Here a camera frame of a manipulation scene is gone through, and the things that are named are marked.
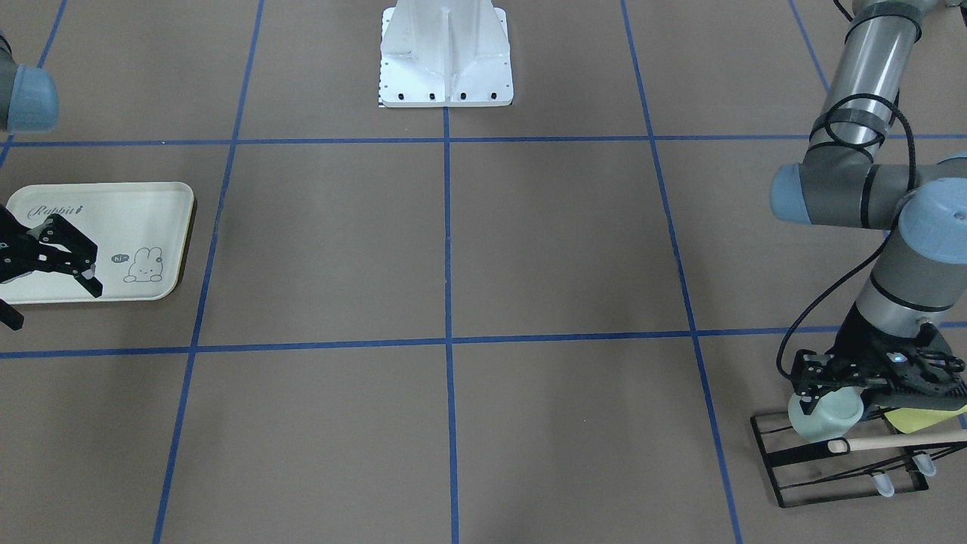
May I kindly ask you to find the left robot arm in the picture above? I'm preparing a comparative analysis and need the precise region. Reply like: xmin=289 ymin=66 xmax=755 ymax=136
xmin=771 ymin=1 xmax=966 ymax=416

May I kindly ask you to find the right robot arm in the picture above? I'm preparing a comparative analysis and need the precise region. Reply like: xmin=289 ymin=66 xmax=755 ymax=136
xmin=1 ymin=37 xmax=103 ymax=298

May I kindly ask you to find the cream rabbit print tray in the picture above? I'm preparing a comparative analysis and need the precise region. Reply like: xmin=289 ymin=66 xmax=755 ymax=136
xmin=6 ymin=181 xmax=196 ymax=302

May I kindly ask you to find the yellow plastic cup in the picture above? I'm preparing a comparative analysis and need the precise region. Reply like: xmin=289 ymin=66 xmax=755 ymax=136
xmin=884 ymin=406 xmax=966 ymax=434

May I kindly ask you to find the black wire cup rack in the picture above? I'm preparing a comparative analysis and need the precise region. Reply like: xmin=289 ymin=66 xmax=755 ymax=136
xmin=749 ymin=409 xmax=965 ymax=508

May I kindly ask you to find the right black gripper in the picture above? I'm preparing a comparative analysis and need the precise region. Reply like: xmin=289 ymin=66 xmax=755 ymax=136
xmin=0 ymin=206 xmax=103 ymax=331

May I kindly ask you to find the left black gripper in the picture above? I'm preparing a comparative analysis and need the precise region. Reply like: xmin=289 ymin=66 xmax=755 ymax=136
xmin=790 ymin=307 xmax=965 ymax=416

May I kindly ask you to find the pale green plastic cup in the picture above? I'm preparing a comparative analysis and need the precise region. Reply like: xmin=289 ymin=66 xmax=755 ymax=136
xmin=787 ymin=387 xmax=866 ymax=442

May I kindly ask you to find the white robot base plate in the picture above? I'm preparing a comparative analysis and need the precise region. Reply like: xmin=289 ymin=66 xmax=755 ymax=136
xmin=378 ymin=1 xmax=514 ymax=108

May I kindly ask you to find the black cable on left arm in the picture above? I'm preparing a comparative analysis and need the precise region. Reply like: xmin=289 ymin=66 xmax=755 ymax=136
xmin=776 ymin=0 xmax=954 ymax=394

